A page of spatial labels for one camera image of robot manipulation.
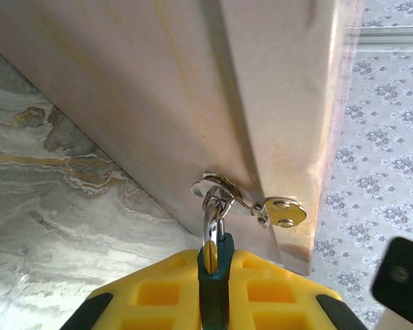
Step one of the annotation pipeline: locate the aluminium frame rail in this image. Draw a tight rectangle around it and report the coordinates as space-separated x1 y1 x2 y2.
343 24 413 48

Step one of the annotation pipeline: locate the blue padlock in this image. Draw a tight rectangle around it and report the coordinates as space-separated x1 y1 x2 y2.
195 191 235 330

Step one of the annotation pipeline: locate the silver metal hasp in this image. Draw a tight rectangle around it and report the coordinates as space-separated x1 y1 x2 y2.
191 170 308 230

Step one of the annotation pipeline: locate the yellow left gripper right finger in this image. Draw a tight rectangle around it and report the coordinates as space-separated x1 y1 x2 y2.
226 249 363 330

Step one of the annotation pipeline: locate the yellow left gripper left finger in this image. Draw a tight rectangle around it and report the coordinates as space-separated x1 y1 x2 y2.
65 249 203 330

